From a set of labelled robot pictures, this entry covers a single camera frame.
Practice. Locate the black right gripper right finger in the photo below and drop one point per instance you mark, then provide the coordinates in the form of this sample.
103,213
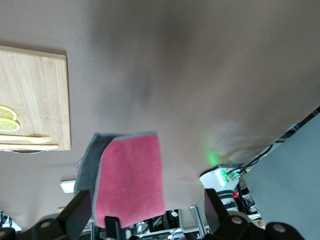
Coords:
215,212

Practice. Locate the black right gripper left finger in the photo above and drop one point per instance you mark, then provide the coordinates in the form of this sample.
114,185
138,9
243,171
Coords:
75,215

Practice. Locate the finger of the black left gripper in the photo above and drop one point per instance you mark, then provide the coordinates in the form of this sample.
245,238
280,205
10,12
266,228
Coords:
113,228

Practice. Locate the red and grey cloth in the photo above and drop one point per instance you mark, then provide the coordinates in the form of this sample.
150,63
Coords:
130,180

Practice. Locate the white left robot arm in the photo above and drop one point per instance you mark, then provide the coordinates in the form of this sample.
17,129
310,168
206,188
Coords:
215,178

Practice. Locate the brown wooden chopstick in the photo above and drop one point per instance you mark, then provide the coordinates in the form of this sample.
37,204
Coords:
62,208

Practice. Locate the white rectangular tray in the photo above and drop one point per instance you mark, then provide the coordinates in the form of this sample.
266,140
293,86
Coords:
68,186

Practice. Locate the yellow knife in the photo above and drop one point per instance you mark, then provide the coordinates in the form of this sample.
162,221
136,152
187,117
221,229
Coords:
30,147

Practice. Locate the yellow fork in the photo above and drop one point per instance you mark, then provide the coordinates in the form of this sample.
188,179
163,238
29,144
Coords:
30,138

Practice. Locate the lemon slice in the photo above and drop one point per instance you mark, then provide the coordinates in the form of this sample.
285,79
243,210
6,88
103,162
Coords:
8,125
7,113

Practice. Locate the wooden cutting board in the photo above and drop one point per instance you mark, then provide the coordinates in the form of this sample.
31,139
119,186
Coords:
37,95

